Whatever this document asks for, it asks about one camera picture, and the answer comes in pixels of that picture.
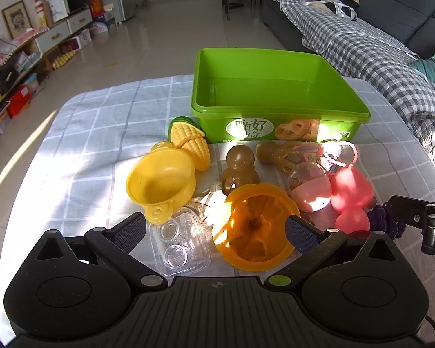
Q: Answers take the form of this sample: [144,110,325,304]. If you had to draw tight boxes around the brown octopus toy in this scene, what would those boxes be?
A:
[255,139,305,175]
[219,145,260,193]

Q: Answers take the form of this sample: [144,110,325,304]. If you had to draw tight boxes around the microwave oven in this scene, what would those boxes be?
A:
[63,0,88,15]

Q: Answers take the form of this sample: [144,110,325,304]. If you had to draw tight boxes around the red storage box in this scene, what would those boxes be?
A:
[5,85,31,117]

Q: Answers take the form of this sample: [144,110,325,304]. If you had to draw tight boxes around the pink and white carton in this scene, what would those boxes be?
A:
[60,29,92,53]

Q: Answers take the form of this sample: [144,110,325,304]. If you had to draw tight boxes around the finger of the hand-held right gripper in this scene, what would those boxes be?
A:
[383,195,434,230]

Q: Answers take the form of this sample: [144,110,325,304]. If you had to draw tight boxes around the pink plastic toy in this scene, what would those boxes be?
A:
[330,165,376,233]

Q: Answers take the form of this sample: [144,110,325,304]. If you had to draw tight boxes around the white ribbon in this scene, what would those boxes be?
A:
[312,0,358,20]

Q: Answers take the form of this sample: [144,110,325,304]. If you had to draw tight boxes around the dark grey sofa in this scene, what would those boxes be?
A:
[263,0,435,185]

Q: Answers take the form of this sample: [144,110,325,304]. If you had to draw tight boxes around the framed picture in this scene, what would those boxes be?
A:
[2,0,33,40]

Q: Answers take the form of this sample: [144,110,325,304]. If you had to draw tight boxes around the purple toy grapes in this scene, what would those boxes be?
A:
[368,205,407,240]

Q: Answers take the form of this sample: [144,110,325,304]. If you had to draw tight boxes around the small pink card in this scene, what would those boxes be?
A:
[301,144,329,169]

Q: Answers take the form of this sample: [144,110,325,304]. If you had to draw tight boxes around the red gift box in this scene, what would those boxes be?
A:
[88,0,104,19]

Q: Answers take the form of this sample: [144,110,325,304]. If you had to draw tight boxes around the printed cardboard carton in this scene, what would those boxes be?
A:
[92,3,117,31]

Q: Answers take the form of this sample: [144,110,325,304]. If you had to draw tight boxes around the checked sofa cover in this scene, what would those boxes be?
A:
[264,0,435,185]

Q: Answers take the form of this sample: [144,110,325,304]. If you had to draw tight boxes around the wooden shelf unit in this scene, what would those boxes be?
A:
[0,25,49,149]

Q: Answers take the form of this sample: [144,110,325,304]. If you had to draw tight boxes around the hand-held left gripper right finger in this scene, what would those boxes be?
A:
[264,215,404,288]

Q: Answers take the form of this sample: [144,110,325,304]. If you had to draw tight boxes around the clear plastic tray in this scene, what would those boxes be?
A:
[148,208,213,278]

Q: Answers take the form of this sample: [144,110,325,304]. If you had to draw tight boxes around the pink clear capsule egg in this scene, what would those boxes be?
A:
[287,162,332,213]

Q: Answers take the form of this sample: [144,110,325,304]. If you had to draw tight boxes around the white toothed ring toy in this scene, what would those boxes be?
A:
[321,141,359,169]

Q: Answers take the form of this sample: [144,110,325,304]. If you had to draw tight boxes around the yellow toy pot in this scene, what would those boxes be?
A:
[126,141,196,223]

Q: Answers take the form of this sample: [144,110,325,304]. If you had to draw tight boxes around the row of yellow toys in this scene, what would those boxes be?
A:
[52,51,77,69]

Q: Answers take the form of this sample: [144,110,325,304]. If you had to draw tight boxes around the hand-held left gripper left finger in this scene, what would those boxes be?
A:
[32,213,168,291]

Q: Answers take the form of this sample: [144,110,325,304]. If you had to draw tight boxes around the orange plastic dish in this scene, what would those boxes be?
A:
[212,184,301,272]

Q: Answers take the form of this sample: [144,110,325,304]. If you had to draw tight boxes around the yellow toy corn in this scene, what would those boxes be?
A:
[168,117,211,172]

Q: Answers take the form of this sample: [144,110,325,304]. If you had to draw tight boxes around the green plastic box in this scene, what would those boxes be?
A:
[190,48,371,144]

